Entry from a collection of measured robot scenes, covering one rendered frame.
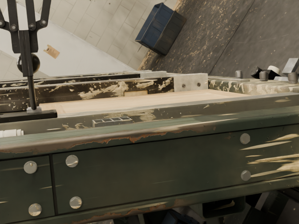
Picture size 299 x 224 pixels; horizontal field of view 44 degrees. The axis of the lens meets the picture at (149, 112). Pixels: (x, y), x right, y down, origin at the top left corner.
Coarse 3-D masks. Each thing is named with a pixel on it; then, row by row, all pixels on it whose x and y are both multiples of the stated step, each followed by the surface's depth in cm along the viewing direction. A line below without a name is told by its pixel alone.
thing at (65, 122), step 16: (256, 96) 81; (272, 96) 80; (288, 96) 81; (80, 112) 72; (96, 112) 71; (112, 112) 70; (128, 112) 71; (144, 112) 72; (160, 112) 73; (176, 112) 74; (192, 112) 75; (208, 112) 76; (224, 112) 77; (0, 128) 65; (16, 128) 66; (32, 128) 66; (48, 128) 67; (64, 128) 68; (80, 128) 69
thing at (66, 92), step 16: (112, 80) 119; (128, 80) 120; (144, 80) 122; (160, 80) 123; (176, 80) 125; (192, 80) 126; (0, 96) 110; (16, 96) 111; (48, 96) 114; (64, 96) 115; (80, 96) 116; (96, 96) 118; (112, 96) 119; (0, 112) 111
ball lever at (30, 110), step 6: (18, 60) 61; (36, 60) 61; (18, 66) 61; (36, 66) 62; (30, 78) 64; (30, 84) 64; (30, 90) 65; (30, 96) 66; (30, 102) 67; (30, 108) 68; (36, 108) 68
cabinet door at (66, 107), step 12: (132, 96) 118; (144, 96) 116; (156, 96) 116; (168, 96) 114; (180, 96) 112; (192, 96) 110; (204, 96) 109; (216, 96) 107; (228, 96) 103; (240, 96) 101; (48, 108) 99; (60, 108) 98; (72, 108) 99; (84, 108) 97; (96, 108) 96; (108, 108) 94
